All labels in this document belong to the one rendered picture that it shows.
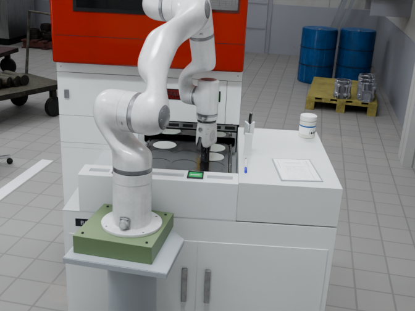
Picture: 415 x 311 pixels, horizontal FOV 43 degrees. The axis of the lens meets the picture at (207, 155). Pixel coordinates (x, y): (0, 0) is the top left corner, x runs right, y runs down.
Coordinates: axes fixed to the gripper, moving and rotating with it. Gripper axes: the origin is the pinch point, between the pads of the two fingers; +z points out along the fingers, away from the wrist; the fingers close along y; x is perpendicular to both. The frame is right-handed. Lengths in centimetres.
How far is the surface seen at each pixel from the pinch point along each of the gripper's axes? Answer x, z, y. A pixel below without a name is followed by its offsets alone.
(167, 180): -4.8, -3.4, -36.2
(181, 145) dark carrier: 17.1, 2.0, 10.7
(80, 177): 22, -2, -49
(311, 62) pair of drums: 129, 56, 564
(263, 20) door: 287, 26, 758
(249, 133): -18.1, -12.9, 1.3
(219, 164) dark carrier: -6.5, 2.1, 0.6
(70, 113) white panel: 68, -6, -2
